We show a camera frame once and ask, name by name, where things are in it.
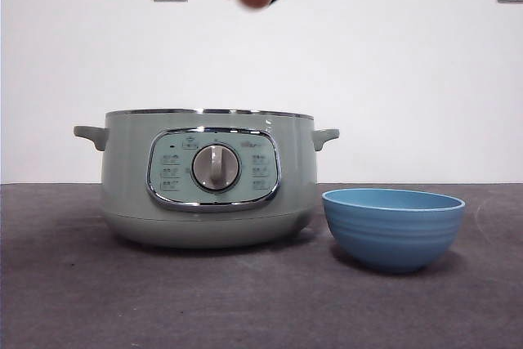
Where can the pale green electric steamer pot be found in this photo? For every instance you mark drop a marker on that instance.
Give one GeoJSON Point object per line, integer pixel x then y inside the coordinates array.
{"type": "Point", "coordinates": [126, 169]}

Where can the blue ribbed bowl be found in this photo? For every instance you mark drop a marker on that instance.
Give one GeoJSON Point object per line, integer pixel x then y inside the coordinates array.
{"type": "Point", "coordinates": [392, 238]}

